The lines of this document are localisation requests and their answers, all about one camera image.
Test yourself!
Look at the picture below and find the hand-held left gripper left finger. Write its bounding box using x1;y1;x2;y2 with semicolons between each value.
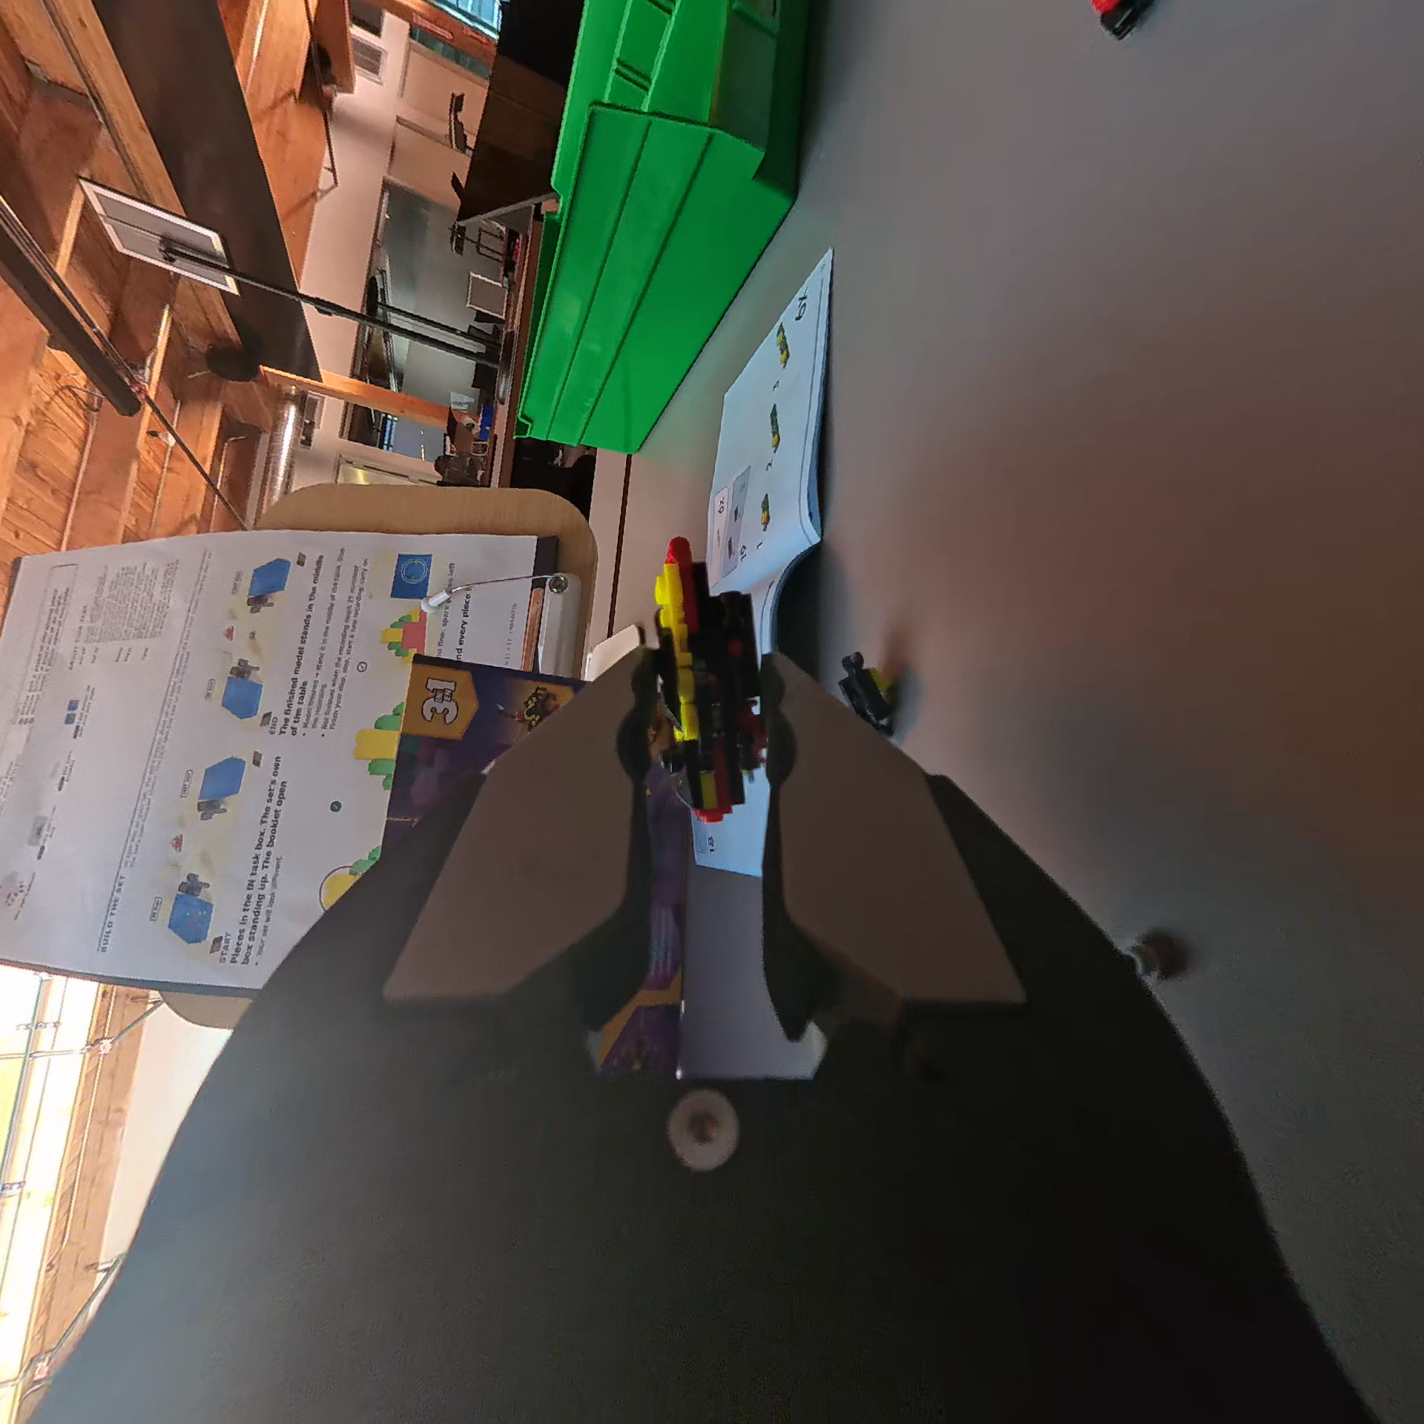
381;645;658;1034

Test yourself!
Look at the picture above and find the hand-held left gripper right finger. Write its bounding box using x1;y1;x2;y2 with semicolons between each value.
759;652;1029;1044

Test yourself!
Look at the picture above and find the yellow black red lego model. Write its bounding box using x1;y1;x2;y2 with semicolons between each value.
648;535;771;825

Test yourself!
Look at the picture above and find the purple lego set box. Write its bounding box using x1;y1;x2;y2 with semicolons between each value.
378;654;693;1083

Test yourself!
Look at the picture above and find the small black yellow lego piece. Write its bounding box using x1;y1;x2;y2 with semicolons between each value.
836;651;905;735

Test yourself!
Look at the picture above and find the open lego instruction booklet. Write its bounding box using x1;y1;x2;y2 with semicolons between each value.
690;247;836;879

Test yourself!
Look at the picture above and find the metal clipboard clip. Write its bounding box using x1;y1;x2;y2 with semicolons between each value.
534;567;588;679

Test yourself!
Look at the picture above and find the light wooden clipboard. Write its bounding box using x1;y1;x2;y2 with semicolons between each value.
161;481;602;1030

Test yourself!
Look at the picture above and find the printed task instruction sheet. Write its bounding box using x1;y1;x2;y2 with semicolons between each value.
0;532;561;993

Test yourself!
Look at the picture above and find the black floor lamp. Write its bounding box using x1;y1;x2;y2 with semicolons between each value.
78;178;519;406

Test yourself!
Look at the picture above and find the green plastic bin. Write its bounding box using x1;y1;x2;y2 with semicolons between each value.
561;0;812;150
514;101;800;456

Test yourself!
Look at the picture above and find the dark brown table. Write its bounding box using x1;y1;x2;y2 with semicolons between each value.
451;0;580;223

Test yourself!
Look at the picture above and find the silver ceiling duct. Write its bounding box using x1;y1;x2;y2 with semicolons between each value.
258;389;308;523

